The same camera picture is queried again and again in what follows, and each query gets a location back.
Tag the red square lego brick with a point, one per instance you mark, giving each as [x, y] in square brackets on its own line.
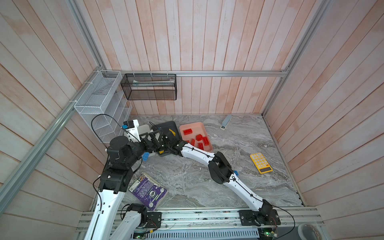
[199, 137]

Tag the light blue lego brick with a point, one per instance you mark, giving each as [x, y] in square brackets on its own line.
[145, 156]

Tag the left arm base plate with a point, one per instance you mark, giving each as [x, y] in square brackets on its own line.
[151, 220]

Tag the pink plastic tray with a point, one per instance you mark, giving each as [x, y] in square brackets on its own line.
[198, 128]

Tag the red lego brick front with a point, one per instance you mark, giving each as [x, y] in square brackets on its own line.
[201, 146]

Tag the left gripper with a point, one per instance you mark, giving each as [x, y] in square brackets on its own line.
[151, 147]

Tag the dark grey plastic tray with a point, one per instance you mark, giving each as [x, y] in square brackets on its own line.
[165, 126]

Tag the purple book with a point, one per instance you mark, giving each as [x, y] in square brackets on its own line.
[148, 191]

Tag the aluminium rail frame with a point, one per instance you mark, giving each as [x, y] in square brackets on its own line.
[190, 219]

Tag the black mesh wall basket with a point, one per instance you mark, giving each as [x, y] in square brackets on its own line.
[151, 87]

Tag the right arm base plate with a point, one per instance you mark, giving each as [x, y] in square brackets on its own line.
[252, 218]

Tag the white plastic tray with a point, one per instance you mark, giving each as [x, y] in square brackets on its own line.
[143, 129]

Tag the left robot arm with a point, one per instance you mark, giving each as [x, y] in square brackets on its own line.
[109, 221]

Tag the yellow calculator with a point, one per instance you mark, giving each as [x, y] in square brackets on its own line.
[261, 163]

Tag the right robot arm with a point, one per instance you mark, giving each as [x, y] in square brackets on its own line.
[219, 168]

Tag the white wire mesh shelf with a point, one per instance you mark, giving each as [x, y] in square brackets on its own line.
[103, 106]

